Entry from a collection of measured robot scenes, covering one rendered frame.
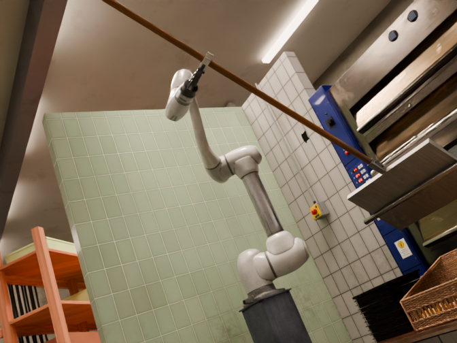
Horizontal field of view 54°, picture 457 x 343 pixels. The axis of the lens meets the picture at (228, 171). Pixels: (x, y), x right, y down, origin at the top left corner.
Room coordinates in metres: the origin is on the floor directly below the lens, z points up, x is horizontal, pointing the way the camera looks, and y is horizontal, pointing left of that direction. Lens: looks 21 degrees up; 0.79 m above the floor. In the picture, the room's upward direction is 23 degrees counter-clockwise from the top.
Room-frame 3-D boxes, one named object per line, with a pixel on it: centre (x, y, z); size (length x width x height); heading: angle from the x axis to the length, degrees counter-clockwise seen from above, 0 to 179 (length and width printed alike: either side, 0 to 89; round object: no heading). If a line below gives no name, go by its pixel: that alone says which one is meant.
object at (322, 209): (3.13, -0.47, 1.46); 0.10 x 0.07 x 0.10; 38
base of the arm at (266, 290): (2.47, 0.11, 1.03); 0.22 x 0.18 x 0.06; 130
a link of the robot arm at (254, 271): (2.48, 0.08, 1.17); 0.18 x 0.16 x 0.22; 86
